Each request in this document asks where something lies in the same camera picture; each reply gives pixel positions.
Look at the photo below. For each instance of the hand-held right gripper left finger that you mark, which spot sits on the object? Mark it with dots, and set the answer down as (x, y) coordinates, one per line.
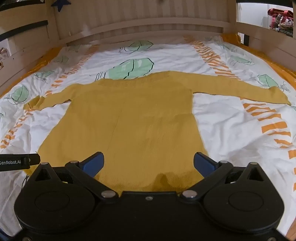
(92, 165)

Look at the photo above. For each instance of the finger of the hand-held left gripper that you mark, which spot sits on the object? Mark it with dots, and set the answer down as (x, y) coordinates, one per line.
(34, 160)

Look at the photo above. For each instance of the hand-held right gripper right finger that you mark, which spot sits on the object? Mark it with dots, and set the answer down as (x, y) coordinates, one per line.
(204, 165)

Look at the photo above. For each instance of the mustard yellow knit sweater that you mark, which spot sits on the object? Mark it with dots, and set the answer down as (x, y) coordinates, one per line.
(138, 115)

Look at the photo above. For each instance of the white printed duvet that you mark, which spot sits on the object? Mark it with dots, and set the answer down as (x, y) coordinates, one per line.
(231, 120)

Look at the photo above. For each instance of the yellow bed sheet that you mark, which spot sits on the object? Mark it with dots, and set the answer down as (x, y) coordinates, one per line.
(279, 67)

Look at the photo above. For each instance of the dark blue star decoration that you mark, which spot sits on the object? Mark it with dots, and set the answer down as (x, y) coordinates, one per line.
(60, 4)

